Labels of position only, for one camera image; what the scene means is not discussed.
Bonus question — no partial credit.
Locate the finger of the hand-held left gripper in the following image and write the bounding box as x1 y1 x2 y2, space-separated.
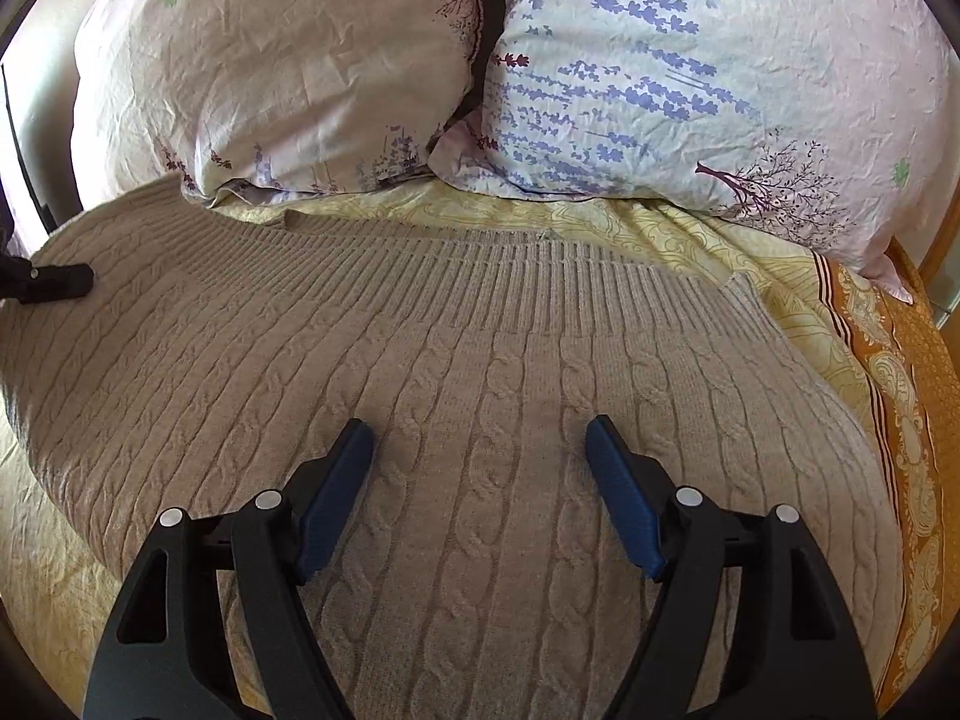
0 255 96 306

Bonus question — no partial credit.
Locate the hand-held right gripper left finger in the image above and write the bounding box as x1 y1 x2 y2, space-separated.
81 418 376 720

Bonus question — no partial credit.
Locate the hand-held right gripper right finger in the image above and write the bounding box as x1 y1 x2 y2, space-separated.
585 414 878 720

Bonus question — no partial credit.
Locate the beige cable-knit sweater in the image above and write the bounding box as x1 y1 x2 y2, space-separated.
0 178 905 720

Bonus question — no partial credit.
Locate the beige headboard with black edge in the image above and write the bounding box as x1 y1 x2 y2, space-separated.
0 0 113 256

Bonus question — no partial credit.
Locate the yellow patterned bed sheet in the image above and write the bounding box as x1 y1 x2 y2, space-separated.
0 180 960 720

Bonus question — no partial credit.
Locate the pale pink floral pillow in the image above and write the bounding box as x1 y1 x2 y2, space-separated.
71 0 488 211

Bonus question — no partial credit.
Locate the wooden glass-panel cabinet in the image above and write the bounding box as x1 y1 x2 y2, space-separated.
916 202 960 301

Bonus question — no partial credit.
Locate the lavender print pillow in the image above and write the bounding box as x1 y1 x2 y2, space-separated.
431 0 960 305

